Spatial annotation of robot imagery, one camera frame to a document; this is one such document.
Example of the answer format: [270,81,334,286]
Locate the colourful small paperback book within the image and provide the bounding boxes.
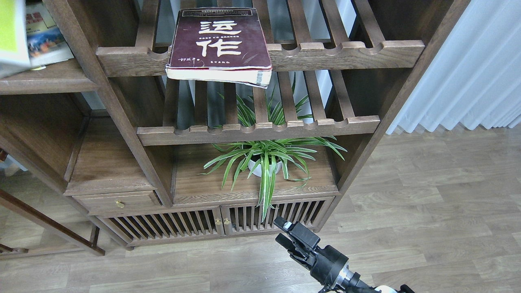
[26,2,74,68]

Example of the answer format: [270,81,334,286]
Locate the dark wooden bookshelf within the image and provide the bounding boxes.
[1,0,469,249]

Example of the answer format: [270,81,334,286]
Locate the wooden side table frame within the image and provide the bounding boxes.
[0,149,106,260]

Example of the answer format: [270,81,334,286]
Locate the maroon book white characters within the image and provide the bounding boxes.
[166,7,272,89]

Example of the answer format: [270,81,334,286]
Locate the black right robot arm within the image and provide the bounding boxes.
[275,216,413,293]

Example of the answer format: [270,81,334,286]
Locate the yellow cover book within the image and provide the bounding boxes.
[0,0,31,78]

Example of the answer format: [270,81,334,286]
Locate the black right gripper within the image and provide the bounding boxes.
[274,216,361,291]

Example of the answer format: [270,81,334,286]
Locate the green spider plant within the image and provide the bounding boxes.
[198,73,348,223]

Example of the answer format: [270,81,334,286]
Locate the white plant pot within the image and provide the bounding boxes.
[247,158,282,178]

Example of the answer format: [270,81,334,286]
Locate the brass drawer knob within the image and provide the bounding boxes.
[115,200,125,208]

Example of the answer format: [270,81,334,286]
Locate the white curtain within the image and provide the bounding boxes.
[386,0,521,135]

